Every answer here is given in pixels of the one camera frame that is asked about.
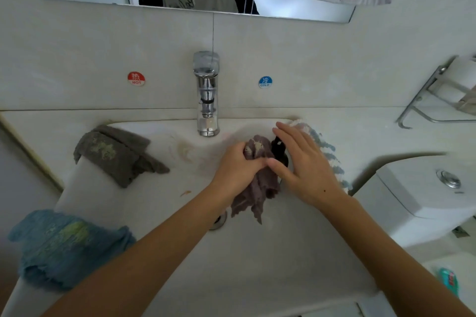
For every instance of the person's right hand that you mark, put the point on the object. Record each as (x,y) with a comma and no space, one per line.
(309,172)

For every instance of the person's left hand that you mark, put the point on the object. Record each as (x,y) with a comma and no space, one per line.
(234,172)

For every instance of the brown cloth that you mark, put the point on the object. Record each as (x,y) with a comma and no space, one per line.
(256,187)

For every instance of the white ceramic sink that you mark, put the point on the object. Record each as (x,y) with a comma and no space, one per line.
(245,261)

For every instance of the blue stained cloth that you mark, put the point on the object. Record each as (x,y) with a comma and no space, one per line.
(67,246)

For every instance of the person's left forearm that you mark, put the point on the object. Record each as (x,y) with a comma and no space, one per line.
(134,268)

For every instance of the person's right forearm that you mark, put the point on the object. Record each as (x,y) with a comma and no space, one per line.
(398,261)

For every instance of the metal sink drain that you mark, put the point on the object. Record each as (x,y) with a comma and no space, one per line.
(219,218)

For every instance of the black pump soap bottle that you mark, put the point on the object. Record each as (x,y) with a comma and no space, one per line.
(279,151)

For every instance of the chrome faucet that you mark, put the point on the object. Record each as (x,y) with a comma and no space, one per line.
(207,90)

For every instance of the blue round sticker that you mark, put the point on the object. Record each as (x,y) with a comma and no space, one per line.
(265,81)

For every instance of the white toilet tank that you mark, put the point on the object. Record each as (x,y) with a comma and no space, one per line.
(416,198)

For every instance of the red round sticker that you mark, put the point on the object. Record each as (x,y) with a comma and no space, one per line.
(136,78)

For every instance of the chrome flush button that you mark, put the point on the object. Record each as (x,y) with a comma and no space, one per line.
(448,178)

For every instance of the metal floor drain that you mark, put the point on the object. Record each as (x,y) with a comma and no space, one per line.
(461,231)

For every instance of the white toilet lid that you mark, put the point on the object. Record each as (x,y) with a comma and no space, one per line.
(431,291)

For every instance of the teal tube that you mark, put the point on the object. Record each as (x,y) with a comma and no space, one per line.
(448,280)

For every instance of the white toilet paper roll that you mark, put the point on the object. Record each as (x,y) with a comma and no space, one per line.
(461,79)

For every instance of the metal wall shelf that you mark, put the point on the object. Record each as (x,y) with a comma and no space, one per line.
(442,101)

